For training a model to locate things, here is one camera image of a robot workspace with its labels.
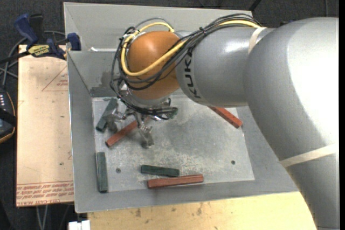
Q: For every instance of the dark green flat block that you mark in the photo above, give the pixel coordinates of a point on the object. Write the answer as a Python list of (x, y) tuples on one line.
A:
[(102, 172), (159, 171), (105, 113)]

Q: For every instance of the grey metal bin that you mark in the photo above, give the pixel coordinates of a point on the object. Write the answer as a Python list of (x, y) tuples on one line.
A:
[(194, 142)]

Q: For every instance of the brown cardboard board, red print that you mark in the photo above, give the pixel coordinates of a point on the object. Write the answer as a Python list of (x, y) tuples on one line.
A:
[(43, 126)]

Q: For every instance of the red-brown flat block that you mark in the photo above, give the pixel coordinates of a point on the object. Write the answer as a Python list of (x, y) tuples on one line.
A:
[(175, 181), (121, 134), (229, 117)]

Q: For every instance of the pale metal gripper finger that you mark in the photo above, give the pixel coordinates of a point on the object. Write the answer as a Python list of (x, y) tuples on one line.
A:
[(112, 123), (147, 138)]

